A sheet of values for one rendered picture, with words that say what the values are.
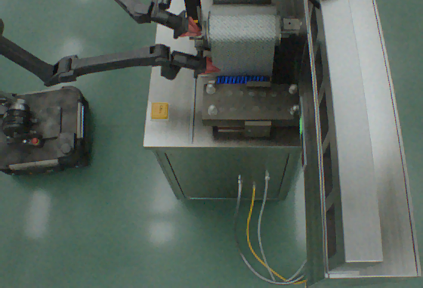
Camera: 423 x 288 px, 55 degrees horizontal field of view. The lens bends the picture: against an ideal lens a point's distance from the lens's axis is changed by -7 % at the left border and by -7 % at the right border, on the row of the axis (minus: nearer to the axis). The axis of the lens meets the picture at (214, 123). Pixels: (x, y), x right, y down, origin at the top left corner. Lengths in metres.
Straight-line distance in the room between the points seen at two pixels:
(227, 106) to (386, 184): 0.76
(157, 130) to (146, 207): 0.93
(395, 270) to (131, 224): 1.84
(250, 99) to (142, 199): 1.22
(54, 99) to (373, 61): 2.08
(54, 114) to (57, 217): 0.65
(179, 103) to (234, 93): 0.27
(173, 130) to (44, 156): 1.13
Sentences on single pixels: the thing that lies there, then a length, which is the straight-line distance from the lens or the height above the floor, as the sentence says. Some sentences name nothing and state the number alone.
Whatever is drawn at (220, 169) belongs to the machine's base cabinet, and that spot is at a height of 0.62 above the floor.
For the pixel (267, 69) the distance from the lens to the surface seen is 1.74.
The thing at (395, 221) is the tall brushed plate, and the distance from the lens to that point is 1.19.
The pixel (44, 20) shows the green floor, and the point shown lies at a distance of 3.69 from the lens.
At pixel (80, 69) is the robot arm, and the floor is 1.21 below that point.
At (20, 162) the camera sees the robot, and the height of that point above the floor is 0.24.
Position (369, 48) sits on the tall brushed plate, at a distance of 1.41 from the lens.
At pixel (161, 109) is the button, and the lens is 1.85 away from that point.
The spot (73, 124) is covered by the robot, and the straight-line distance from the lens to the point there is 2.75.
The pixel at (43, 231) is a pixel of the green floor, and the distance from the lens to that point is 2.86.
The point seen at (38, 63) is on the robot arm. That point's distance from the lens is 1.74.
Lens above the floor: 2.54
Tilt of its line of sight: 64 degrees down
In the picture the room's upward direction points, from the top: 8 degrees counter-clockwise
